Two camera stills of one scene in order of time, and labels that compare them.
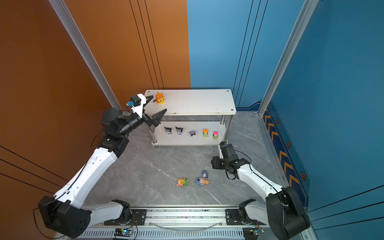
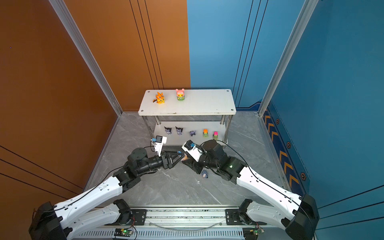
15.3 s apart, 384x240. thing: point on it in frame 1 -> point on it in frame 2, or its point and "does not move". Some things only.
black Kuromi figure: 179,130 does not move
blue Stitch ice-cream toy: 201,181 -> 185,158
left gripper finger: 157,117 -> 173,158
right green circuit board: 252,233 does not move
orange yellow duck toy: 160,98 does not move
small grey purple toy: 204,173 does not move
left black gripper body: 134,122 -> 155,163
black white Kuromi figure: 168,130 does not move
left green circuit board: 123,232 does not move
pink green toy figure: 181,182 -> 180,94
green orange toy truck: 205,133 does not move
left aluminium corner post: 67,22 does not move
